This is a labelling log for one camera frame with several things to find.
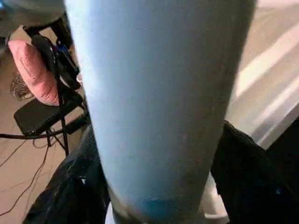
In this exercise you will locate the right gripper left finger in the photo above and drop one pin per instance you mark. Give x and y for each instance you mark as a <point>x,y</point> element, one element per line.
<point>77,186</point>

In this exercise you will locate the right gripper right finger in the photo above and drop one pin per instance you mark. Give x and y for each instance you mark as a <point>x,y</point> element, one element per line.
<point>252,186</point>

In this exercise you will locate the white plastic table leg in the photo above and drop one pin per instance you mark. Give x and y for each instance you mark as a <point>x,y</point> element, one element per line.
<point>158,93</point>

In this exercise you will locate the pink stitched fabric item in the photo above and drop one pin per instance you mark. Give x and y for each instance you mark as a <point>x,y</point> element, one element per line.
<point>35,72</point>

